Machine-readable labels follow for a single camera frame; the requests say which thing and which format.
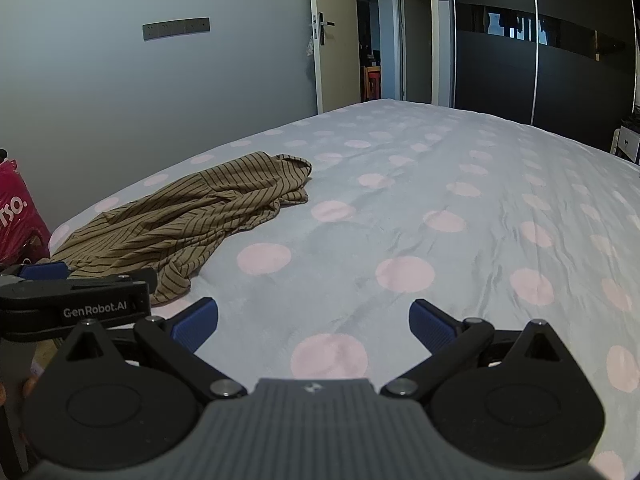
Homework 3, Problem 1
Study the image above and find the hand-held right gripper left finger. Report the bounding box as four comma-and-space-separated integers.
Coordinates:
50, 297, 247, 401

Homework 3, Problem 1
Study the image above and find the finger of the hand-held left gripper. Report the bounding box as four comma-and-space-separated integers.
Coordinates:
74, 267, 159, 289
0, 260, 72, 285

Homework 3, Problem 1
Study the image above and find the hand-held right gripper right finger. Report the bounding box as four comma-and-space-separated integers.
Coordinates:
381, 299, 581, 401

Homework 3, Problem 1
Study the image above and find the brown striped shirt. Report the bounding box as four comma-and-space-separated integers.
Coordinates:
50, 151, 314, 306

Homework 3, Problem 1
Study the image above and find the pink shopping bag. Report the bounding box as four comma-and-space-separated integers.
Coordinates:
0, 157, 52, 266

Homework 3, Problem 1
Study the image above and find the grey pink-dotted bed blanket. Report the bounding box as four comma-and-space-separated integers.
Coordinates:
47, 99, 640, 480

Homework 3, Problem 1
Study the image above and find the orange chair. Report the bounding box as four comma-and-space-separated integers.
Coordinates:
363, 65, 382, 102

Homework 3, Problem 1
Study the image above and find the white nightstand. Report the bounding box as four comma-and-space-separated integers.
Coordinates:
611, 119, 640, 166

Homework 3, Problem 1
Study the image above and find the beige door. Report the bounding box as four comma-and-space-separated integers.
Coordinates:
307, 0, 362, 116

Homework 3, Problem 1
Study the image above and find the dark sliding wardrobe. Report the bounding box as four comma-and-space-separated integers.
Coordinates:
449, 0, 640, 137

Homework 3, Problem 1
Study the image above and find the grey wall switch panel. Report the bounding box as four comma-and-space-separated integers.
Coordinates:
142, 17, 211, 41

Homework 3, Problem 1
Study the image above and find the white door frame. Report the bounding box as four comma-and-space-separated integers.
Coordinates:
392, 0, 455, 109

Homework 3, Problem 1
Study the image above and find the black door handle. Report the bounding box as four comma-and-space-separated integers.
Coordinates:
312, 11, 336, 44

